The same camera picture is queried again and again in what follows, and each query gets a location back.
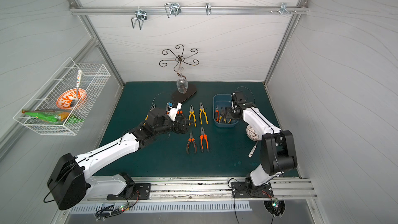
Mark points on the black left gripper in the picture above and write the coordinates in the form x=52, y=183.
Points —
x=182, y=124

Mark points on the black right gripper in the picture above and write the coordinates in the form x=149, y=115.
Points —
x=227, y=115

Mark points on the black orange long nose pliers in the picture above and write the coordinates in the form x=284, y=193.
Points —
x=191, y=141

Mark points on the small yellow black pliers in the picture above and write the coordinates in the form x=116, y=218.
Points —
x=192, y=115

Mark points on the orange combination pliers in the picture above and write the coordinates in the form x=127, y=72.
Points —
x=204, y=141

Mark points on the large yellow black pliers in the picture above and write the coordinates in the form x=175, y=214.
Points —
x=203, y=114

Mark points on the black yellow curved pliers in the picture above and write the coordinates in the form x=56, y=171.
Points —
x=224, y=116

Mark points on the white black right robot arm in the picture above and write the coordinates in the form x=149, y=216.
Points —
x=277, y=151

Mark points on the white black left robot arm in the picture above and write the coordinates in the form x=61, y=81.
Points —
x=69, y=181

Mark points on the teal plastic storage box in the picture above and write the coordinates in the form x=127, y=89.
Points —
x=222, y=103

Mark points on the yellow black pliers in box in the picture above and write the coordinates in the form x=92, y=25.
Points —
x=229, y=118

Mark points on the orange black pliers in box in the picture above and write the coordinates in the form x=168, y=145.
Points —
x=216, y=114

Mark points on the white patterned ceramic bowl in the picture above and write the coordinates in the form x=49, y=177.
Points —
x=251, y=133

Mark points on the clear wine glass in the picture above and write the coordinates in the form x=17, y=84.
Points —
x=182, y=85

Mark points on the metal hook small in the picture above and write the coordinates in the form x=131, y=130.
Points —
x=208, y=9

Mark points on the metal hook clamp right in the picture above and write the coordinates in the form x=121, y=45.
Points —
x=283, y=10

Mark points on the metal hook clamp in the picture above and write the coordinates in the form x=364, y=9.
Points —
x=139, y=19
x=172, y=9
x=283, y=10

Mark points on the spoon in basket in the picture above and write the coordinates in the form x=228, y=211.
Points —
x=76, y=97

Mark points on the metal hook clamp middle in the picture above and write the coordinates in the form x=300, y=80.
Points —
x=172, y=9

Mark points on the metal hook clamp left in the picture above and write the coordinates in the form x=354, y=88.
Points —
x=139, y=19

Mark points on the orange patterned plate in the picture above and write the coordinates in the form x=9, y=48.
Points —
x=64, y=100

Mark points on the green snack bag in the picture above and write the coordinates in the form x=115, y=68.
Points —
x=57, y=117

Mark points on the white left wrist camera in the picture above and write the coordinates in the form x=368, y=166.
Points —
x=172, y=108

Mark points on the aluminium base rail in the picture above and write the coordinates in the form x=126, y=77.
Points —
x=217, y=188

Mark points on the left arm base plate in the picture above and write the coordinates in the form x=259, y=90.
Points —
x=140, y=191

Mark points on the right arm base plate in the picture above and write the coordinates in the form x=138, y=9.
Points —
x=241, y=191

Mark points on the white vented cable duct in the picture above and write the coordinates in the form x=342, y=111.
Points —
x=166, y=207

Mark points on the white wire basket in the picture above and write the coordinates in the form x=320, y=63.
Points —
x=93, y=80

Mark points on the aluminium cross rail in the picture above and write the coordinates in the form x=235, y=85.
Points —
x=185, y=10

